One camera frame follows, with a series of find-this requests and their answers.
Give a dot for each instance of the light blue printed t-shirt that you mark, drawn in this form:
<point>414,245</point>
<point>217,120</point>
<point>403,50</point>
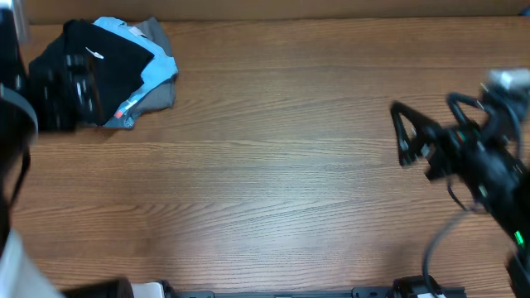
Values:
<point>122,118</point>

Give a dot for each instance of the grey folded garment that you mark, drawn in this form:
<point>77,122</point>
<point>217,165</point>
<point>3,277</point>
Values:
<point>164,95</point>

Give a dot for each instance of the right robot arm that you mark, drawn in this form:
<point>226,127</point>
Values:
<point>503,194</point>

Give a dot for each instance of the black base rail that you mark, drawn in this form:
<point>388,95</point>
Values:
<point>406,287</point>

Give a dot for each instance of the black t-shirt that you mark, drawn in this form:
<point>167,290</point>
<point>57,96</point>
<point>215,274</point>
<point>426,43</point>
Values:
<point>118,61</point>

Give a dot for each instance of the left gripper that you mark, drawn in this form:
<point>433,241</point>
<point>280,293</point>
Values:
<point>49,93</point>

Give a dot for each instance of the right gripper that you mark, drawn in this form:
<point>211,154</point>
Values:
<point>455,142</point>

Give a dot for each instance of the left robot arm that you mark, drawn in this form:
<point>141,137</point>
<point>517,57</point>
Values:
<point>20,278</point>

